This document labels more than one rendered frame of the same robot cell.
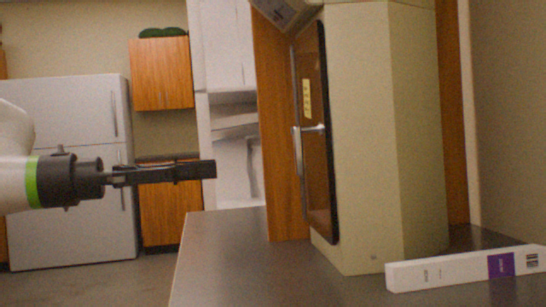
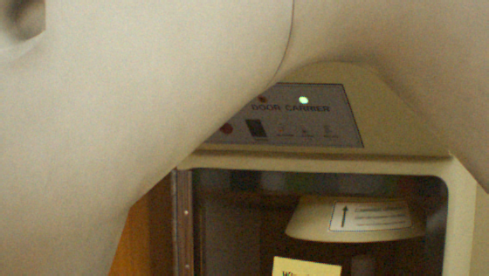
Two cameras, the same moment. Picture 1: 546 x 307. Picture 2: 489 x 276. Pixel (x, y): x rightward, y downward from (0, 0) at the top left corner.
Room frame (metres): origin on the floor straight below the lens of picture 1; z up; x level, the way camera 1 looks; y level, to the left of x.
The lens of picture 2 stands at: (0.68, 0.85, 1.48)
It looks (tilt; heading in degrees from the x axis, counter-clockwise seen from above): 3 degrees down; 303
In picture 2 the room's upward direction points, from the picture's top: straight up
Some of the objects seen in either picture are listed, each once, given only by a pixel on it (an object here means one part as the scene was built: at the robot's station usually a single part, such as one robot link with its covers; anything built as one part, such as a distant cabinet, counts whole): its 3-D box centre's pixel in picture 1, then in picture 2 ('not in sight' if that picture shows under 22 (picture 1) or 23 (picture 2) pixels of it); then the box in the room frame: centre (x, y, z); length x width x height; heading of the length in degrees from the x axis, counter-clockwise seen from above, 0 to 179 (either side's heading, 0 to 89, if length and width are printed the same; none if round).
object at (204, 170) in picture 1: (196, 170); not in sight; (1.05, 0.13, 1.14); 0.07 x 0.01 x 0.03; 97
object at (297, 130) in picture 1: (306, 148); not in sight; (1.09, -0.06, 1.17); 0.05 x 0.03 x 0.10; 96
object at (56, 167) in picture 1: (61, 177); not in sight; (1.04, 0.36, 1.15); 0.09 x 0.06 x 0.12; 7
